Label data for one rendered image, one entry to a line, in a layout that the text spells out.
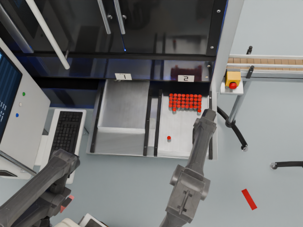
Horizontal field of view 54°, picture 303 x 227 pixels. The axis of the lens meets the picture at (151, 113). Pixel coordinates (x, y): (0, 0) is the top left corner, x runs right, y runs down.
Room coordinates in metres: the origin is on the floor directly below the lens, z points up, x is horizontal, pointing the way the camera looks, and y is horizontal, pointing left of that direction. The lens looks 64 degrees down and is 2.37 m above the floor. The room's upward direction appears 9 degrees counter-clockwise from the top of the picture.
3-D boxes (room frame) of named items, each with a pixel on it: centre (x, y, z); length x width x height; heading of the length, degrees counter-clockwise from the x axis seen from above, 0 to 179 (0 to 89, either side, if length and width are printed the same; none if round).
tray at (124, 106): (0.83, 0.14, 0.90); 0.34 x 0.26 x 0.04; 167
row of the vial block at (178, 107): (0.72, -0.19, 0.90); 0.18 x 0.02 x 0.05; 77
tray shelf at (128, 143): (0.72, -0.01, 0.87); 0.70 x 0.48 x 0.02; 77
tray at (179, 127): (0.64, -0.17, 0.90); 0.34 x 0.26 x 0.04; 167
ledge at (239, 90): (0.85, -0.49, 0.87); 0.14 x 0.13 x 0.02; 167
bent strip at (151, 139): (0.61, 0.01, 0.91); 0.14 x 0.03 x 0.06; 167
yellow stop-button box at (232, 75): (0.81, -0.46, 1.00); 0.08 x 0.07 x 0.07; 167
